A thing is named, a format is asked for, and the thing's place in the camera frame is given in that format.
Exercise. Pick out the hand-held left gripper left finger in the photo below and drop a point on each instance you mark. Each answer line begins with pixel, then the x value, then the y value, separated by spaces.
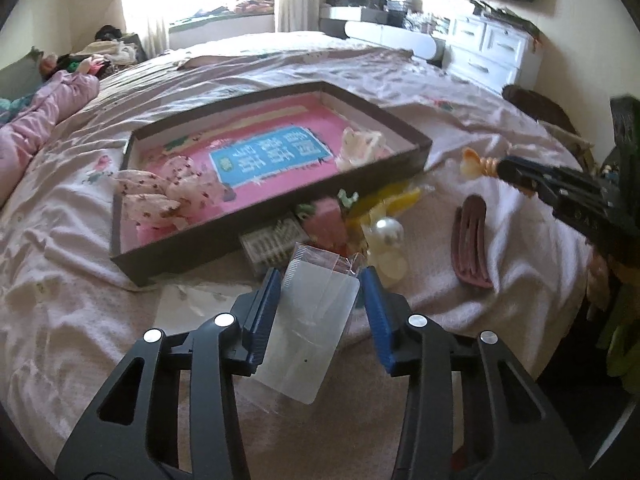
pixel 262 305

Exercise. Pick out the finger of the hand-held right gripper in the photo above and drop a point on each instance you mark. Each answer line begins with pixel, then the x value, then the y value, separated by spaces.
pixel 550 185

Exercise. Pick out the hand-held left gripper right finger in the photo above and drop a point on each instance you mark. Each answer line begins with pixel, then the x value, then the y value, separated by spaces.
pixel 376 310

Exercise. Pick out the clear plastic card packet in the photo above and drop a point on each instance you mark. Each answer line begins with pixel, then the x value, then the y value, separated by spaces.
pixel 307 330

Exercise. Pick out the clear plastic earring box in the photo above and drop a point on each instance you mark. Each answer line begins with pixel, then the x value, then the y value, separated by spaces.
pixel 272 247

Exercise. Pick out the yellow headband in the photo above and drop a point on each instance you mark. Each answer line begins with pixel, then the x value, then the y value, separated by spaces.
pixel 395 197

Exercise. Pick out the dark cardboard tray pink bottom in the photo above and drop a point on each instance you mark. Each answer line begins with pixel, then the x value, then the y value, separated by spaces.
pixel 280 160

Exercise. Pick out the person's right hand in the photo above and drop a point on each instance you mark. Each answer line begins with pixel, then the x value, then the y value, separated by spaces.
pixel 597 280

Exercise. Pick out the brown furry chair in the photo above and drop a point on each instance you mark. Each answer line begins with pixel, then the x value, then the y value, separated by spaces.
pixel 545 110

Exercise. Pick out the pearl hair clip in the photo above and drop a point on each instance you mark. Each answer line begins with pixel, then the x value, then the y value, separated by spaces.
pixel 387 235

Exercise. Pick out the dark pink hair claw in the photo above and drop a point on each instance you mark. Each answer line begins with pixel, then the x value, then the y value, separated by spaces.
pixel 470 245

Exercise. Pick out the white drawer dresser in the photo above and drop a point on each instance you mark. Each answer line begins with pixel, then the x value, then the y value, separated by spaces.
pixel 490 50

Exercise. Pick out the white desk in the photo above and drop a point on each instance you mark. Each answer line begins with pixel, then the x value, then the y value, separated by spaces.
pixel 380 27

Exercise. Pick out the pink quilt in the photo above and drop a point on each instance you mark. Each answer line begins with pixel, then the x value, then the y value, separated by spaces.
pixel 40 115

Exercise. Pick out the pile of clothes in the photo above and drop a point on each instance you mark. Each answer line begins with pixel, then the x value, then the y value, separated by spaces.
pixel 100 55

